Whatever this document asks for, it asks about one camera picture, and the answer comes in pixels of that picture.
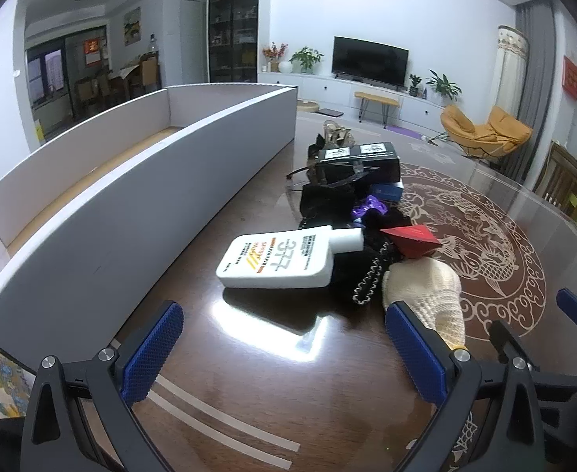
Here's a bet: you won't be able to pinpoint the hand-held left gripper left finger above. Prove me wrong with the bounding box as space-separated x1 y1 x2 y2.
20 300 185 472

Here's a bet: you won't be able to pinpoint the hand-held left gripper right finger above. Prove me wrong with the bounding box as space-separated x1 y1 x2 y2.
386 302 547 472

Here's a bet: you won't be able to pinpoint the cream knitted glove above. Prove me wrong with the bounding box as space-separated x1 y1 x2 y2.
382 260 466 347

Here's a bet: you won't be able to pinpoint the long white cardboard box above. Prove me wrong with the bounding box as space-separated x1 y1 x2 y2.
0 83 299 372

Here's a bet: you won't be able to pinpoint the white lotion bottle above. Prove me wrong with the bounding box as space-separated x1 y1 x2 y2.
216 225 365 289

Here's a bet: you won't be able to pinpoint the purple toy figure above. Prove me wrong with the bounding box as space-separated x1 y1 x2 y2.
351 195 388 219

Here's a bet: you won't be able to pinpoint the brown patterned desktop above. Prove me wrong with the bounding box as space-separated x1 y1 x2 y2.
0 108 577 472

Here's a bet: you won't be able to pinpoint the red paper packet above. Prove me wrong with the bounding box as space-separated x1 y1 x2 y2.
379 225 442 259

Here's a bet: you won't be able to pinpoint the black fuzzy cloth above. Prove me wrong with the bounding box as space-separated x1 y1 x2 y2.
362 209 412 276

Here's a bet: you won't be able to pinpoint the wooden chair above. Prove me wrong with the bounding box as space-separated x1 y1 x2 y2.
547 142 577 217

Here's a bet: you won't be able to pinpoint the small blue box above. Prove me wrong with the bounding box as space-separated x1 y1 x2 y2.
370 180 405 203

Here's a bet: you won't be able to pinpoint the black cloth pouch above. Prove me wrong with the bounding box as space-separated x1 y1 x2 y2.
299 183 368 231

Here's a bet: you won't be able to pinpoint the dark safety glasses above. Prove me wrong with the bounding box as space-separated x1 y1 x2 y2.
286 160 380 192

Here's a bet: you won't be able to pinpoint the orange lounge chair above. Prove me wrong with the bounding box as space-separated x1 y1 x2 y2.
440 105 534 160

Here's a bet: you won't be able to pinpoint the black box with stickers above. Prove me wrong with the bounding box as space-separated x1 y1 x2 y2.
315 142 401 185

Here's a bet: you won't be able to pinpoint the grey curtain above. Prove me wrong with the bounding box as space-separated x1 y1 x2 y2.
502 0 557 192

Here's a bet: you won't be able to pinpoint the white standing air conditioner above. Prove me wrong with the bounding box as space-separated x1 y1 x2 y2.
495 26 530 119

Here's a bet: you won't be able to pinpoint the large leafy potted plant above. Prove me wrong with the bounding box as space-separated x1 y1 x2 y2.
425 70 462 104

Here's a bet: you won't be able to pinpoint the wooden bench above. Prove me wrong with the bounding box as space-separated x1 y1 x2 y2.
354 91 401 124

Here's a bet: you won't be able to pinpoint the white television cabinet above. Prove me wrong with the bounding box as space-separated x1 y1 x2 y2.
258 73 459 131

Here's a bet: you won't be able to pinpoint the black television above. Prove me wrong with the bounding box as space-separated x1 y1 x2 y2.
332 36 410 90

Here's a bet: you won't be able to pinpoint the flowers in white vase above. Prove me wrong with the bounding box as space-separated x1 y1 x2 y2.
261 42 294 74

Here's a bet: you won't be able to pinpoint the green potted plant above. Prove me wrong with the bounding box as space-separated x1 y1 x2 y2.
288 46 325 76

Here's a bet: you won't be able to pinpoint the dark glass display cabinet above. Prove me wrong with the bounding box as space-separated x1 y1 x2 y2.
209 0 261 84

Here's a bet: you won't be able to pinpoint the black white braided cord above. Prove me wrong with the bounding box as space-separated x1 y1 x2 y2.
352 256 387 308

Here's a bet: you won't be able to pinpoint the red wall hanging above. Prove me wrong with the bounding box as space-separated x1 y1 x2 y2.
561 55 577 104

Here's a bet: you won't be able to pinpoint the framed wall painting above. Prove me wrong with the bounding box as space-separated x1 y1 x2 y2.
124 7 142 46

